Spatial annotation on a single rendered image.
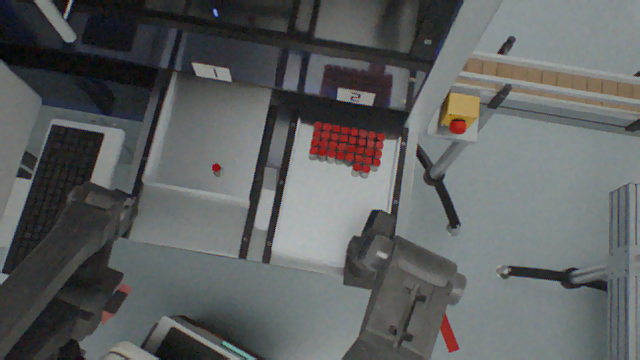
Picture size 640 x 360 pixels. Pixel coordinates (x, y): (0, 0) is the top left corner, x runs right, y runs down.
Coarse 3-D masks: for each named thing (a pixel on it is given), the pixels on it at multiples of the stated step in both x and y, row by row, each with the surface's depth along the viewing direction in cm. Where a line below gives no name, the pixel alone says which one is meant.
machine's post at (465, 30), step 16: (464, 0) 86; (480, 0) 85; (496, 0) 84; (464, 16) 89; (480, 16) 89; (448, 32) 95; (464, 32) 93; (480, 32) 93; (448, 48) 99; (464, 48) 98; (432, 64) 106; (448, 64) 104; (464, 64) 103; (432, 80) 111; (448, 80) 110; (416, 96) 120; (432, 96) 117; (416, 112) 126; (432, 112) 125; (416, 128) 134
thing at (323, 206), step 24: (384, 144) 135; (312, 168) 133; (336, 168) 133; (384, 168) 133; (288, 192) 131; (312, 192) 131; (336, 192) 131; (360, 192) 131; (384, 192) 131; (288, 216) 129; (312, 216) 129; (336, 216) 129; (360, 216) 130; (288, 240) 127; (312, 240) 127; (336, 240) 128
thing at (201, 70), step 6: (198, 66) 122; (204, 66) 122; (210, 66) 121; (198, 72) 125; (204, 72) 125; (210, 72) 124; (216, 72) 123; (222, 72) 123; (228, 72) 122; (216, 78) 126; (222, 78) 126; (228, 78) 125
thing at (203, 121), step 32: (192, 96) 137; (224, 96) 137; (256, 96) 138; (160, 128) 133; (192, 128) 135; (224, 128) 135; (256, 128) 135; (160, 160) 132; (192, 160) 132; (224, 160) 132; (256, 160) 129; (192, 192) 129; (224, 192) 130
